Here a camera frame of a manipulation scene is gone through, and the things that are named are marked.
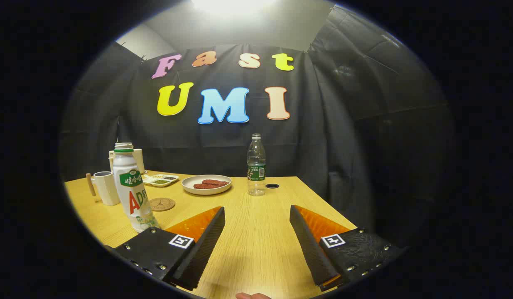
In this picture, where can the clear plastic water bottle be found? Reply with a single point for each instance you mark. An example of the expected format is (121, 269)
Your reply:
(256, 174)

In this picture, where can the black backdrop cloth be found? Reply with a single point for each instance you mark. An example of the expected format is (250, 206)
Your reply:
(322, 145)

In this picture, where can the round wooden coaster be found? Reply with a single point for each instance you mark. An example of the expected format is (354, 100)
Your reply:
(162, 204)

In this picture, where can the white juice bottle green label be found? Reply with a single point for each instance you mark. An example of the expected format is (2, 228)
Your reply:
(133, 195)

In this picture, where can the red meat slices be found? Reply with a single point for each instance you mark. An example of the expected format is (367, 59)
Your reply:
(210, 184)

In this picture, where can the ceiling light panel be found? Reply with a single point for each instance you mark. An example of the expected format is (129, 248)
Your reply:
(231, 4)

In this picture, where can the wooden table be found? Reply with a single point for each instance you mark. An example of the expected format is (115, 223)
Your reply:
(256, 232)

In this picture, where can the cream toaster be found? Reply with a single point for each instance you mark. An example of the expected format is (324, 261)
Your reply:
(139, 160)

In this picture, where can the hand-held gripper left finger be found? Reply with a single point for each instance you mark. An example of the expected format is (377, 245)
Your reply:
(206, 245)

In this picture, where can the round white plate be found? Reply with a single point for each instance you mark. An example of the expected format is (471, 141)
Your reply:
(190, 185)

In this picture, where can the white divided dish with beans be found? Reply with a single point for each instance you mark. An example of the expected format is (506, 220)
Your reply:
(148, 180)

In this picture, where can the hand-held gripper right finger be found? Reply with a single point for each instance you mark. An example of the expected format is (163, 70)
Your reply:
(308, 245)

